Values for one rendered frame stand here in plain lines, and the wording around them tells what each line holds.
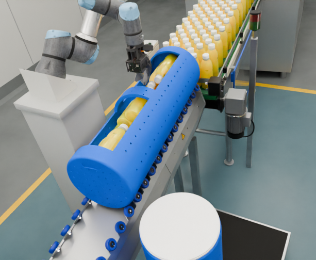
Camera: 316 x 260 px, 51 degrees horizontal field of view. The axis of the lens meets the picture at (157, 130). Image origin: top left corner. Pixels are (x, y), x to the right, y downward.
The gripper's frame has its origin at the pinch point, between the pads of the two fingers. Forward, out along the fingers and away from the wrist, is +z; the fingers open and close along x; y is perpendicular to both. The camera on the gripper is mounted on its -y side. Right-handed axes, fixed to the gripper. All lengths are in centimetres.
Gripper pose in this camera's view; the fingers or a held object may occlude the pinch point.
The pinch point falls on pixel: (145, 81)
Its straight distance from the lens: 152.0
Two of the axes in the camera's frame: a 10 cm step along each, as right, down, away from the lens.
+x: 9.2, 1.4, -3.7
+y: -3.7, 6.3, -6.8
